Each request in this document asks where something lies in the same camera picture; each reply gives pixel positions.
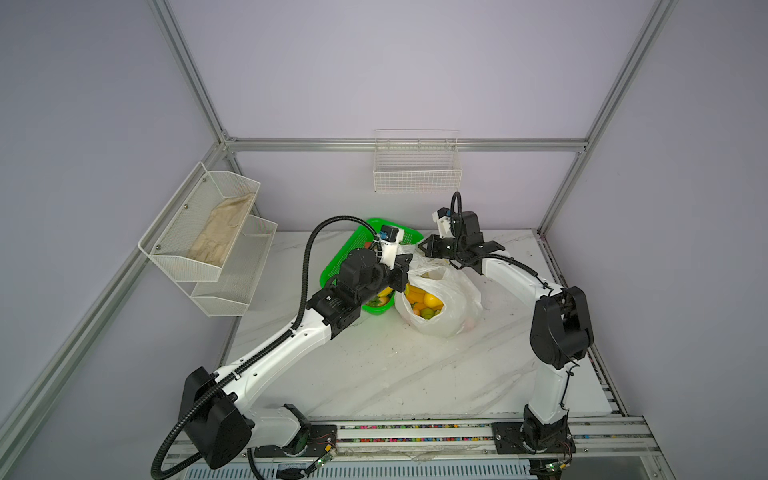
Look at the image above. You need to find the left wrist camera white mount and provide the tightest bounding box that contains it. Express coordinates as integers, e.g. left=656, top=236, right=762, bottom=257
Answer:
left=378, top=224, right=404, bottom=270

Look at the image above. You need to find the white wire wall basket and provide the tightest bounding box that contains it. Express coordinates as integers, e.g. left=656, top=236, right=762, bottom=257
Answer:
left=373, top=129, right=463, bottom=194

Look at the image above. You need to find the upper white mesh shelf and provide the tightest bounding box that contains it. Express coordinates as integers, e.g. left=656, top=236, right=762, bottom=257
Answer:
left=138, top=163, right=260, bottom=283

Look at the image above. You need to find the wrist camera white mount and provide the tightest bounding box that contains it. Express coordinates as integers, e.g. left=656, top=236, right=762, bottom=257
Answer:
left=432, top=207, right=454, bottom=239
left=378, top=224, right=404, bottom=270

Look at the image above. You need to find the lower white mesh shelf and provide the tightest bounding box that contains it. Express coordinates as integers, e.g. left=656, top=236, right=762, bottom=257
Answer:
left=191, top=215, right=278, bottom=317

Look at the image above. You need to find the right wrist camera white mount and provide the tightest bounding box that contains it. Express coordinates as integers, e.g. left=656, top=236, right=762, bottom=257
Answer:
left=432, top=207, right=454, bottom=239

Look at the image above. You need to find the right black cable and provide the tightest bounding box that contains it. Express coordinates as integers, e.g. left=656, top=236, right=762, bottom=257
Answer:
left=449, top=191, right=577, bottom=415

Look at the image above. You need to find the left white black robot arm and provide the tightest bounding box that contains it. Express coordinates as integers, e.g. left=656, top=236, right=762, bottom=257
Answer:
left=179, top=248, right=413, bottom=470

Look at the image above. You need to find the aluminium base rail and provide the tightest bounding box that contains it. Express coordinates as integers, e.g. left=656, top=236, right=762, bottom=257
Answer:
left=178, top=416, right=675, bottom=479

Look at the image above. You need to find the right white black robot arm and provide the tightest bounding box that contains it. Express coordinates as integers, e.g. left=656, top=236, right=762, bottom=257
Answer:
left=418, top=206, right=594, bottom=453

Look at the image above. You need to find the white mesh shelf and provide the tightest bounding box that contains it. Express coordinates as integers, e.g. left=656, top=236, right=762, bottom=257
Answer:
left=138, top=163, right=260, bottom=283
left=191, top=215, right=278, bottom=317

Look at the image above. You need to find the yellow banana bunch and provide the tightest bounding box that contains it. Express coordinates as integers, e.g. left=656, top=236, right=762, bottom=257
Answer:
left=404, top=284, right=444, bottom=310

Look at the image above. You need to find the white lemon print plastic bag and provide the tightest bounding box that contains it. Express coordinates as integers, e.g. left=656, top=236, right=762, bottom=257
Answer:
left=394, top=245, right=483, bottom=338

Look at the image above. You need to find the beige cloth in shelf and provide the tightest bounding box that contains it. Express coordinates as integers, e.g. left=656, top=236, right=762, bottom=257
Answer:
left=187, top=194, right=255, bottom=267

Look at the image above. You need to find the left black corrugated cable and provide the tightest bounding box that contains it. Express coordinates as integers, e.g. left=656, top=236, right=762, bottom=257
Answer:
left=149, top=215, right=379, bottom=480

